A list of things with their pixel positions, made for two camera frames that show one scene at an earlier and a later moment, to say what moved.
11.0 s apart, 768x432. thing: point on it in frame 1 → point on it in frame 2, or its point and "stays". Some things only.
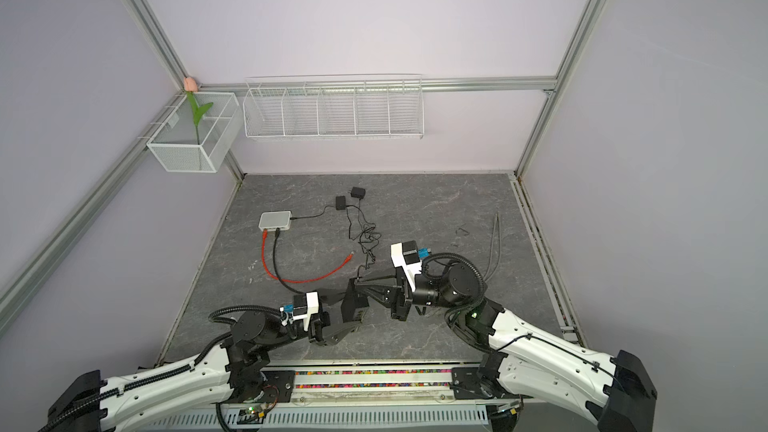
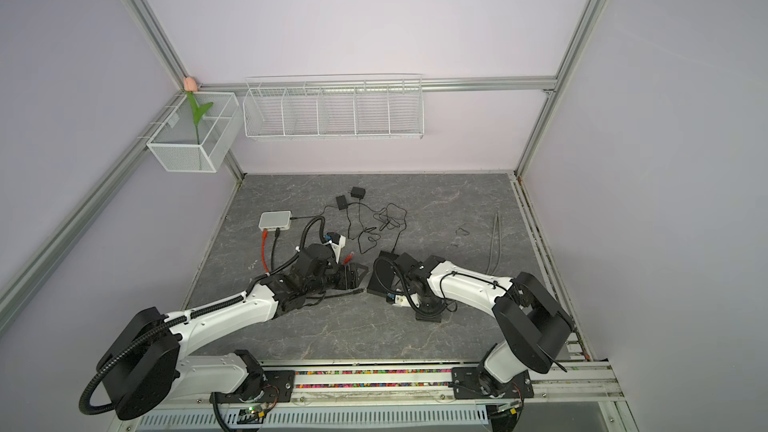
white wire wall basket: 341,106 stays
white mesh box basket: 190,138 stays
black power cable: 361,225 → 375,210
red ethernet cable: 265,262 stays
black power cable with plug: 294,218 stays
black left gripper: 323,332 → 353,281
